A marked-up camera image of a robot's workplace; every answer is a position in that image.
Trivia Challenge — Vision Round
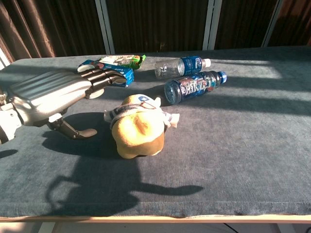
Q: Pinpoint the white paper cup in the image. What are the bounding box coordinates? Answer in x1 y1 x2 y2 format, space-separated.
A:
77 63 105 100

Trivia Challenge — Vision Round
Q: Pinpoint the reddish brown curtain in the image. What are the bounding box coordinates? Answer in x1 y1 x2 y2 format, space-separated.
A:
268 0 311 47

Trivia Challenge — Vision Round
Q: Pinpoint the dark blue sports drink bottle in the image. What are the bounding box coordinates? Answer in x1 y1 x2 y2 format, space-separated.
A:
164 70 228 105

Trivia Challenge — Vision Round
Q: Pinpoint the green snack packet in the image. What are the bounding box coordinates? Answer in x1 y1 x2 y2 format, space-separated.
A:
99 54 147 70

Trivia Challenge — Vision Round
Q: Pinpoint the yellow plush toy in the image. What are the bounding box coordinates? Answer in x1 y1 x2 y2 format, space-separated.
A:
104 94 180 160

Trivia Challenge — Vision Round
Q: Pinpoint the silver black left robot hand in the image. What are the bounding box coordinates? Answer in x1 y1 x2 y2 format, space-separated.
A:
7 68 121 140

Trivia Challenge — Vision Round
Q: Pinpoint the clear bottle with blue label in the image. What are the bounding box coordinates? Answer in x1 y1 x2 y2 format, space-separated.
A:
155 55 211 80

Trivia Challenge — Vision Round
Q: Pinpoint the white window frame post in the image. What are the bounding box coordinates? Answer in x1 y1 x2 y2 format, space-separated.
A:
0 47 12 71
202 0 223 51
94 0 116 55
261 0 284 48

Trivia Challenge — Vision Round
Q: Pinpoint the dark brown curtain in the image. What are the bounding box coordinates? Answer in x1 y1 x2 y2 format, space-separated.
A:
215 0 277 50
106 0 209 54
0 0 106 64

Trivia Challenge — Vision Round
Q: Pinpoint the blue cookie box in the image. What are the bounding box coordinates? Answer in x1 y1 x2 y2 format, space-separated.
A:
79 59 135 88

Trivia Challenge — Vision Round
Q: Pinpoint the grey-blue table cloth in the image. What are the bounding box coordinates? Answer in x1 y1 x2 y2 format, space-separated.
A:
0 46 311 218

